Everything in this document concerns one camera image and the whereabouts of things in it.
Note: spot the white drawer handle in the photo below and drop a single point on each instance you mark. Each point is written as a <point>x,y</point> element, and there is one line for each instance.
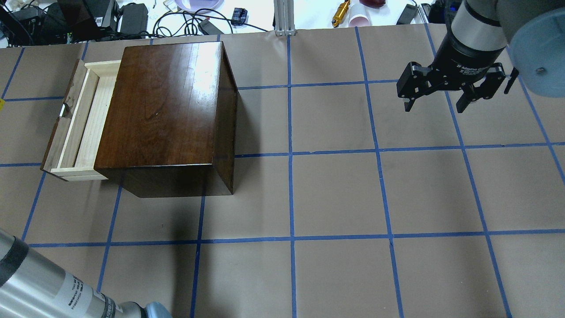
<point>66,111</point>

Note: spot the aluminium frame post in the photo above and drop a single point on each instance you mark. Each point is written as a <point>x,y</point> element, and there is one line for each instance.
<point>284,18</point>

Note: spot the purple white bowl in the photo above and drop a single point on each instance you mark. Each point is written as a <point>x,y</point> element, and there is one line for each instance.
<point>194,5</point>

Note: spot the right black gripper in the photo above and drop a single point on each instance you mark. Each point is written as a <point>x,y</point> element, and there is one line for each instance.
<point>463,59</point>

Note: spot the black power brick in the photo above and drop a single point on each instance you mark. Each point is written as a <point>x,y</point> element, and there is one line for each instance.
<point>134,20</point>

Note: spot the light wood drawer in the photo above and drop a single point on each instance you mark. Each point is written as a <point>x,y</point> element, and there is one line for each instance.
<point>74,142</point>

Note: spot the dark wooden cabinet box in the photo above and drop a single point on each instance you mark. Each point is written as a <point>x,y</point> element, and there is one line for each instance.
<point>171,123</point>

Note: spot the small black adapter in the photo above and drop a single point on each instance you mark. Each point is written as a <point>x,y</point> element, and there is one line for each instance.
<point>239,17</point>

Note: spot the black device right back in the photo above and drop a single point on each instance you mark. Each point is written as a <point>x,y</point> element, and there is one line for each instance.
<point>408,14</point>

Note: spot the black electronics pile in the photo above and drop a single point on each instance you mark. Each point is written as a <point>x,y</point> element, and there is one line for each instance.
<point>62,22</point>

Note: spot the pink paper cup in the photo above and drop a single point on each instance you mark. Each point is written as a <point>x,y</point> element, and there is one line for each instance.
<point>359,19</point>

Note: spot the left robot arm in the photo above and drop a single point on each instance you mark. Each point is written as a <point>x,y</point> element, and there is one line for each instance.
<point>32,286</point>

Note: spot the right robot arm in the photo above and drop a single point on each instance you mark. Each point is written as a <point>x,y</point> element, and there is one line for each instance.
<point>477,35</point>

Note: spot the dark red object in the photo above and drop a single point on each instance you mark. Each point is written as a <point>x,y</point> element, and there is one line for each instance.
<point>376,4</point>

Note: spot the brass cylinder tool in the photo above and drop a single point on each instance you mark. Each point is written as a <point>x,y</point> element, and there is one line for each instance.
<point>340,13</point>

